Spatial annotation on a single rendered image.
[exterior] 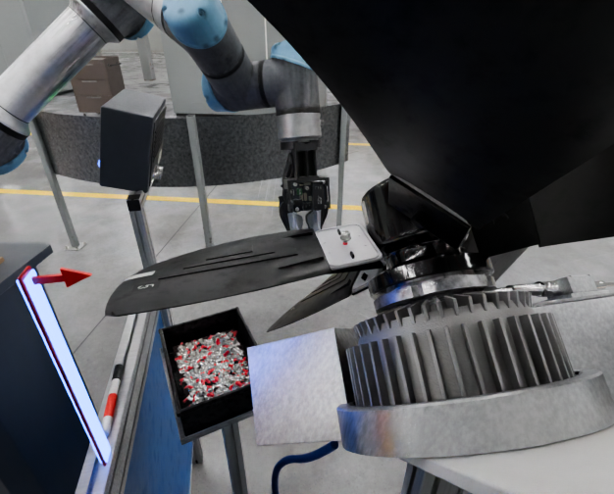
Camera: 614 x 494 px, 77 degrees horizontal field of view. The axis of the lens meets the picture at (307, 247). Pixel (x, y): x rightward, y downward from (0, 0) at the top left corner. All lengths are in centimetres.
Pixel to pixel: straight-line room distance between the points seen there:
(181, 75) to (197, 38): 647
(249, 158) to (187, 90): 475
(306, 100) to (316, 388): 43
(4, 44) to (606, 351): 1053
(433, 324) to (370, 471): 129
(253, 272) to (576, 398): 31
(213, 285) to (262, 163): 205
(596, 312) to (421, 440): 28
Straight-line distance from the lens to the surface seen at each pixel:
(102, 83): 730
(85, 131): 264
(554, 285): 65
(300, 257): 44
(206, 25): 60
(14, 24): 1036
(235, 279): 41
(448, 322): 39
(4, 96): 100
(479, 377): 38
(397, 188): 40
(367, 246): 46
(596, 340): 55
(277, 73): 68
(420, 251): 46
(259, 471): 164
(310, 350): 52
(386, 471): 166
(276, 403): 56
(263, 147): 241
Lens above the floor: 142
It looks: 30 degrees down
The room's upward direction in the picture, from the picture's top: straight up
